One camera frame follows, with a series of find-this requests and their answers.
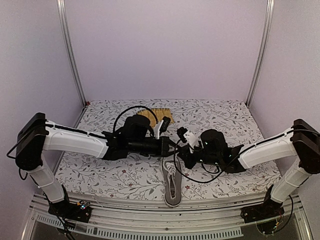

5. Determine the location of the front aluminium rail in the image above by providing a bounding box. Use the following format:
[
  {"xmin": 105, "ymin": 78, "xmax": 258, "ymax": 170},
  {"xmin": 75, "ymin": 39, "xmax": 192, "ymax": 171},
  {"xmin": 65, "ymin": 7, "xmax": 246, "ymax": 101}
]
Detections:
[{"xmin": 22, "ymin": 193, "xmax": 313, "ymax": 240}]

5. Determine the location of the grey canvas sneaker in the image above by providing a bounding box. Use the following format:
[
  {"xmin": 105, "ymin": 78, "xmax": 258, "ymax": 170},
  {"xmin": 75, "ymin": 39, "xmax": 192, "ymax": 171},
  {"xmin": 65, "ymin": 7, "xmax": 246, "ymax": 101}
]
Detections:
[{"xmin": 163, "ymin": 161, "xmax": 182, "ymax": 208}]

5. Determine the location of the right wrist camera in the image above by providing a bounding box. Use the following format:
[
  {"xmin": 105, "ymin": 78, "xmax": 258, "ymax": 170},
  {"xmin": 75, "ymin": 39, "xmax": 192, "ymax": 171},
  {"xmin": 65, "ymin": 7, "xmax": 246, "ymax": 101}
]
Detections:
[{"xmin": 176, "ymin": 127, "xmax": 200, "ymax": 154}]

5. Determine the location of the right black camera cable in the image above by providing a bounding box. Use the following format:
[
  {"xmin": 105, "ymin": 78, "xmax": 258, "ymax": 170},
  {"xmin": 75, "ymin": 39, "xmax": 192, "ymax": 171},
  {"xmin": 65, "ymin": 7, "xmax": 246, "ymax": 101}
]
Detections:
[{"xmin": 172, "ymin": 139, "xmax": 241, "ymax": 184}]

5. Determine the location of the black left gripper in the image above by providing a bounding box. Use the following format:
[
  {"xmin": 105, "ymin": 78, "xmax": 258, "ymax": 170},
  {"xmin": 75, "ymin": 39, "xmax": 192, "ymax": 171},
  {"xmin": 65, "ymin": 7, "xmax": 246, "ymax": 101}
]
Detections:
[{"xmin": 128, "ymin": 136, "xmax": 183, "ymax": 159}]

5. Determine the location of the right aluminium frame post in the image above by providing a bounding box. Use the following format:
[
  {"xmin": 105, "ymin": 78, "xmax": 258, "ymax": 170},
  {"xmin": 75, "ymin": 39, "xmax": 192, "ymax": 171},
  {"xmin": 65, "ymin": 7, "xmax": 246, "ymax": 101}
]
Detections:
[{"xmin": 245, "ymin": 0, "xmax": 275, "ymax": 109}]

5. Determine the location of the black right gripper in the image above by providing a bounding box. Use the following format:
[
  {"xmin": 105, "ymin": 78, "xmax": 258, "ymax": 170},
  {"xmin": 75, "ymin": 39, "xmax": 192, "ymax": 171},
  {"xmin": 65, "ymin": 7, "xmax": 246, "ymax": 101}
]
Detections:
[{"xmin": 177, "ymin": 144, "xmax": 221, "ymax": 170}]

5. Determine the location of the left black camera cable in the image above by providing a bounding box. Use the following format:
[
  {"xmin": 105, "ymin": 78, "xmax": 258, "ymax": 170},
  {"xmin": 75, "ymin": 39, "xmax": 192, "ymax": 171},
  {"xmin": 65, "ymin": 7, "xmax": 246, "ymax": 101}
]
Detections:
[{"xmin": 113, "ymin": 105, "xmax": 161, "ymax": 136}]

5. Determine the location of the left aluminium frame post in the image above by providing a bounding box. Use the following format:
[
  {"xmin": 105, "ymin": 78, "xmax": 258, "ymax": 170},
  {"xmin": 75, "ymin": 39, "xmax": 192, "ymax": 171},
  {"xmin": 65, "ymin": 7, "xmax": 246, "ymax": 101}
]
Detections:
[{"xmin": 56, "ymin": 0, "xmax": 88, "ymax": 107}]

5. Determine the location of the white shoelace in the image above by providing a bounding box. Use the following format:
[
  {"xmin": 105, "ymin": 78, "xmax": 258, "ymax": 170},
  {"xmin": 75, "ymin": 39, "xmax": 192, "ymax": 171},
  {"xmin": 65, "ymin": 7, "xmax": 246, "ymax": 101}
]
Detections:
[{"xmin": 161, "ymin": 158, "xmax": 181, "ymax": 177}]

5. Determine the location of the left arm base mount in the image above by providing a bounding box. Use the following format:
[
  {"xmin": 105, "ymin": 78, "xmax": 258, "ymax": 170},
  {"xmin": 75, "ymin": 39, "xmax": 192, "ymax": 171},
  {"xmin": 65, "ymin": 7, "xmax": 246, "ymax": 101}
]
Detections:
[{"xmin": 48, "ymin": 200, "xmax": 93, "ymax": 223}]

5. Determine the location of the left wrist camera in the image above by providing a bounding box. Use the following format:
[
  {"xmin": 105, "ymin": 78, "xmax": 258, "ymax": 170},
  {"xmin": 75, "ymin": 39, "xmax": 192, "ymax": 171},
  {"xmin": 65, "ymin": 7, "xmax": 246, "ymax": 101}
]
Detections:
[{"xmin": 153, "ymin": 116, "xmax": 171, "ymax": 140}]

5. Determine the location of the woven bamboo tray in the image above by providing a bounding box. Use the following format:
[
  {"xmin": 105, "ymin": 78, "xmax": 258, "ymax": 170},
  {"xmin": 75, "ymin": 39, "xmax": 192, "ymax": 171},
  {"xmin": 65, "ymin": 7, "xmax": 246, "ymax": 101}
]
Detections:
[{"xmin": 137, "ymin": 108, "xmax": 175, "ymax": 127}]

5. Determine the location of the aluminium frame post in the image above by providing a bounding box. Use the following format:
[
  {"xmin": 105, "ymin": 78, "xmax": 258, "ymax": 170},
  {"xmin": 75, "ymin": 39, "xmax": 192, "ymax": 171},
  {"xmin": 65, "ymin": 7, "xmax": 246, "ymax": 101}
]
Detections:
[
  {"xmin": 245, "ymin": 0, "xmax": 275, "ymax": 109},
  {"xmin": 56, "ymin": 0, "xmax": 88, "ymax": 107}
]

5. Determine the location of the black camera cable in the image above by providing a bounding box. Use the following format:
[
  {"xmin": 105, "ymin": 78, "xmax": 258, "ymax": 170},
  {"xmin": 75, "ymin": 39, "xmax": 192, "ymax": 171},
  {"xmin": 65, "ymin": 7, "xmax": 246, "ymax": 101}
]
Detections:
[
  {"xmin": 113, "ymin": 105, "xmax": 161, "ymax": 136},
  {"xmin": 172, "ymin": 139, "xmax": 241, "ymax": 184}
]

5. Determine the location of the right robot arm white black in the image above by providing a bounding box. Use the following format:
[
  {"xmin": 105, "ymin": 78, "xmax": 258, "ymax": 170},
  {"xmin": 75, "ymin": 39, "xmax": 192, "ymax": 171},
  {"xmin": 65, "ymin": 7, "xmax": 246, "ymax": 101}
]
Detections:
[{"xmin": 173, "ymin": 119, "xmax": 320, "ymax": 218}]

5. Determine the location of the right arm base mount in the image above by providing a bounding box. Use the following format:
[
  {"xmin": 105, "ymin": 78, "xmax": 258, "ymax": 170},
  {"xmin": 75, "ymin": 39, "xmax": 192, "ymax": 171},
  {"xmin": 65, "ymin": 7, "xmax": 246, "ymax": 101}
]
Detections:
[{"xmin": 240, "ymin": 199, "xmax": 285, "ymax": 223}]

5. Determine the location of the floral patterned table mat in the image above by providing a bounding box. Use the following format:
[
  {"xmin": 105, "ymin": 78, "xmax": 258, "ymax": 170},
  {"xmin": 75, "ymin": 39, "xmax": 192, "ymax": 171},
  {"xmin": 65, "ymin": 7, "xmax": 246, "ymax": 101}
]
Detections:
[{"xmin": 49, "ymin": 98, "xmax": 286, "ymax": 202}]

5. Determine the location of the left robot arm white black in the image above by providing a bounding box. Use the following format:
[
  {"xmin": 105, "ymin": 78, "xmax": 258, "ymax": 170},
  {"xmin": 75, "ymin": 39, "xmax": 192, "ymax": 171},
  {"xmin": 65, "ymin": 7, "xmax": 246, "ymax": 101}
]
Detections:
[{"xmin": 6, "ymin": 112, "xmax": 175, "ymax": 217}]

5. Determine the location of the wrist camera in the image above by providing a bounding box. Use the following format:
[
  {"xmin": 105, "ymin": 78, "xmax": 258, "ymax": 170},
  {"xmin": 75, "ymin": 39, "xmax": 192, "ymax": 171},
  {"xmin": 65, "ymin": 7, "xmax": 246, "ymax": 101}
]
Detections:
[
  {"xmin": 176, "ymin": 127, "xmax": 200, "ymax": 154},
  {"xmin": 153, "ymin": 116, "xmax": 171, "ymax": 140}
]

